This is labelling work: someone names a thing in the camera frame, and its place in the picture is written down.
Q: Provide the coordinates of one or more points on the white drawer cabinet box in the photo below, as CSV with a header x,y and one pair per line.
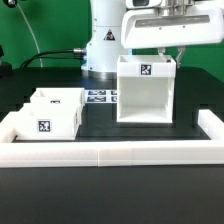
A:
x,y
145,88

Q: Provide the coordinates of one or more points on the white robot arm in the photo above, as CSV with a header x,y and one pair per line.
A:
x,y
120,26

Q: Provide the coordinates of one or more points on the white front drawer with tag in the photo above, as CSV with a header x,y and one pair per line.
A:
x,y
48,121

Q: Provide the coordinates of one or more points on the white drawer with tag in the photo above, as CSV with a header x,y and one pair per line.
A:
x,y
48,121
59,95

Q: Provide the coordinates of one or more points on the white sheet of tags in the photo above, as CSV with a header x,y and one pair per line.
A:
x,y
101,96

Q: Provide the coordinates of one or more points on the white rear drawer with tag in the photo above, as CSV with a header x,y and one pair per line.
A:
x,y
59,95

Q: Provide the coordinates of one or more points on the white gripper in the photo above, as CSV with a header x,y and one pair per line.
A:
x,y
146,29

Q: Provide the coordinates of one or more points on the white U-shaped frame barrier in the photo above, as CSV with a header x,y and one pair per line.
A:
x,y
127,153

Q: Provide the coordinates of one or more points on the black device at left edge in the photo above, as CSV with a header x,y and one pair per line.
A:
x,y
5,68

